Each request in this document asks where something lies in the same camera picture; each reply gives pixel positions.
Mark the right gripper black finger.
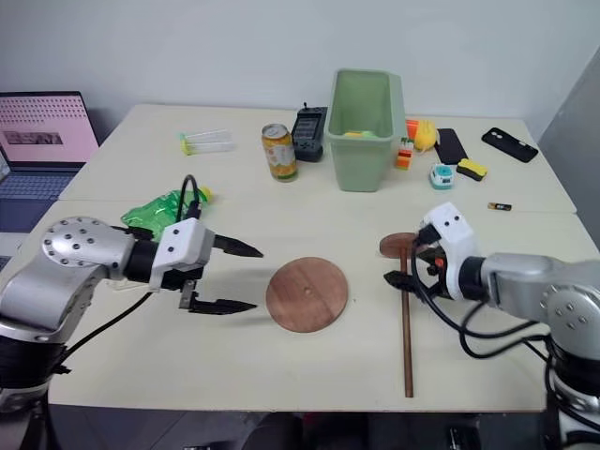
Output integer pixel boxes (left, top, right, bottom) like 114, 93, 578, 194
383, 270, 416, 293

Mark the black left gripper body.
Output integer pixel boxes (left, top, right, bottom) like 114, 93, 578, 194
157, 264, 208, 311

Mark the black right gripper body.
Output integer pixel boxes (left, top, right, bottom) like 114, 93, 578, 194
412, 244, 447, 299

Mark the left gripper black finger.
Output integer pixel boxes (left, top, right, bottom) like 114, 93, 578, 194
213, 232, 265, 260
187, 296, 260, 319

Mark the small round wooden disc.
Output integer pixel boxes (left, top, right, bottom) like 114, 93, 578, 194
378, 232, 419, 260

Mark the long wooden pole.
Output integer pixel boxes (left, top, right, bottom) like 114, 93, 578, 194
398, 243, 416, 399

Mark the large round wooden base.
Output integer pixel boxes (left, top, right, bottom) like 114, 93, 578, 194
264, 255, 351, 335

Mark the crushed green plastic bottle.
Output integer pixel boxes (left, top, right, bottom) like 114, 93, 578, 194
120, 185, 218, 236

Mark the teal and white small gadget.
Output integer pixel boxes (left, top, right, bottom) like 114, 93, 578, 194
427, 162, 458, 191

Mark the orange drink can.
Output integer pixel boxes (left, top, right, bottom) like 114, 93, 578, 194
261, 123, 300, 184

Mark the clear tube with green cap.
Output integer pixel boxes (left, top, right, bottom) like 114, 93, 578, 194
180, 140, 237, 156
177, 128, 233, 143

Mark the yellow and black sponge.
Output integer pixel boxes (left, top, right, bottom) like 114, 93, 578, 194
455, 157, 489, 181

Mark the colourful toy brick stack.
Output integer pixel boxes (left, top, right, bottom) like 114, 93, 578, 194
395, 136, 416, 171

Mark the green plastic bin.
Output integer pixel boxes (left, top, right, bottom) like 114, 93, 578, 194
323, 67, 407, 194

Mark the black handheld device with antenna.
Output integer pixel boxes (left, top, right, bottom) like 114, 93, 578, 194
291, 101, 329, 163

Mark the open laptop with pink screen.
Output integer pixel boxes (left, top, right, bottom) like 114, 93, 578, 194
0, 90, 101, 234

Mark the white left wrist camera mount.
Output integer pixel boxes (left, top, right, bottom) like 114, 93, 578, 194
148, 217, 218, 287

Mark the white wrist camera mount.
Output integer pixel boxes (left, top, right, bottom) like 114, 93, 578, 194
148, 217, 218, 287
419, 202, 485, 302

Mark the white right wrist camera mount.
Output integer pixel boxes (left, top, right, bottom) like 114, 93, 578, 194
419, 202, 485, 302

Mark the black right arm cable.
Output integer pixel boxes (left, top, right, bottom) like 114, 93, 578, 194
409, 226, 563, 362

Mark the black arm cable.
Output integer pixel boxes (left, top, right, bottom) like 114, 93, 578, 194
409, 226, 563, 362
55, 173, 204, 376

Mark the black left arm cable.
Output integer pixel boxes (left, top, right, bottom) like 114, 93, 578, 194
55, 173, 204, 376

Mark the black phone with camera holes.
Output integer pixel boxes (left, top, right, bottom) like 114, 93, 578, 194
481, 126, 540, 164

